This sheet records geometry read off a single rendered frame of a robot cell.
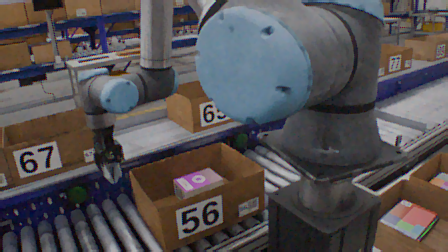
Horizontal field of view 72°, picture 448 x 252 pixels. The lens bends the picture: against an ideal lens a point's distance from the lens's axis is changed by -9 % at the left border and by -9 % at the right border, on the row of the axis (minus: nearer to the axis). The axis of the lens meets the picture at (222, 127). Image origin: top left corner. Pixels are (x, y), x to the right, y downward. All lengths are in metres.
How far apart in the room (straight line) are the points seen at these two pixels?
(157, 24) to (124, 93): 0.20
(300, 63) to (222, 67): 0.10
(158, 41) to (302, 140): 0.49
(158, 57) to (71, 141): 0.61
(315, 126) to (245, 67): 0.22
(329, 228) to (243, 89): 0.34
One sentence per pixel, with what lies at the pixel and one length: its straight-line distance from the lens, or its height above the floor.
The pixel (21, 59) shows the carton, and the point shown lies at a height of 0.91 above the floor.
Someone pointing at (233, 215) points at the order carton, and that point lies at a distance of 1.16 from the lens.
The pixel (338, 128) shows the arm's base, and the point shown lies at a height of 1.26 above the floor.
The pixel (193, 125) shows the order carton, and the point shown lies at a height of 0.93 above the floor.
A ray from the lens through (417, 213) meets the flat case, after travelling 1.24.
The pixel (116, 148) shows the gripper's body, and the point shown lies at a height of 1.08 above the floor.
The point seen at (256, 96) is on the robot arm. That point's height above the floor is 1.36.
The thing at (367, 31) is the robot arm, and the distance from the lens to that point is 0.56.
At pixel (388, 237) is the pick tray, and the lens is 1.08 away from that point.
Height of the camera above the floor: 1.48
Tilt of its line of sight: 22 degrees down
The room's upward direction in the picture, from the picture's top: 4 degrees counter-clockwise
